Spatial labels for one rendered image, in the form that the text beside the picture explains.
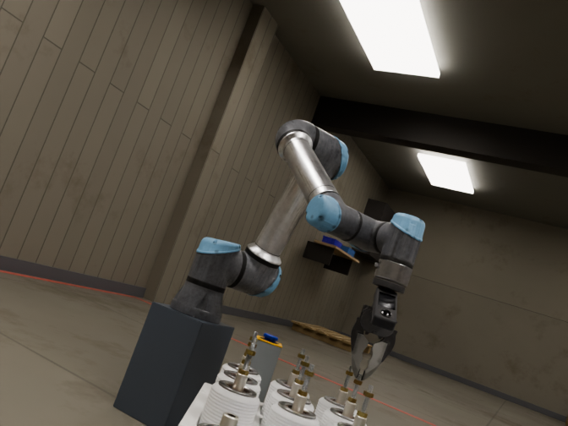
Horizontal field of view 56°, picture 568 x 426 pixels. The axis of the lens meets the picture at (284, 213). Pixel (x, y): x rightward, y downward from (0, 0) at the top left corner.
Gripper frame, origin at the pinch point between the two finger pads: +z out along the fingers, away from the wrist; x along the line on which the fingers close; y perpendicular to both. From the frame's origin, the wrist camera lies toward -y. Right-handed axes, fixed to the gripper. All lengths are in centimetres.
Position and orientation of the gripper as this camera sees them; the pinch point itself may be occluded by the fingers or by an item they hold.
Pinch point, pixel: (361, 373)
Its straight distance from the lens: 118.7
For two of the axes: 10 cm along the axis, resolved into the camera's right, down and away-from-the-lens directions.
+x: -9.4, -3.2, 1.3
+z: -3.3, 9.3, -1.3
